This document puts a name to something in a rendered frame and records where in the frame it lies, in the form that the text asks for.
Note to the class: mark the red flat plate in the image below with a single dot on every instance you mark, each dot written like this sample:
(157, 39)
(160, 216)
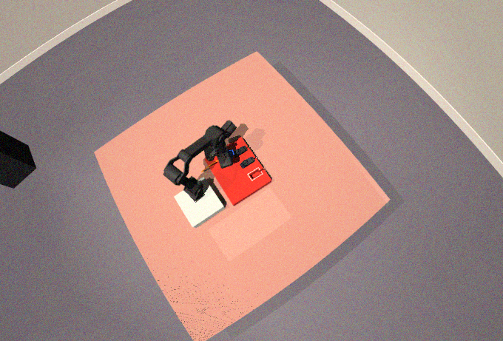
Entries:
(244, 178)

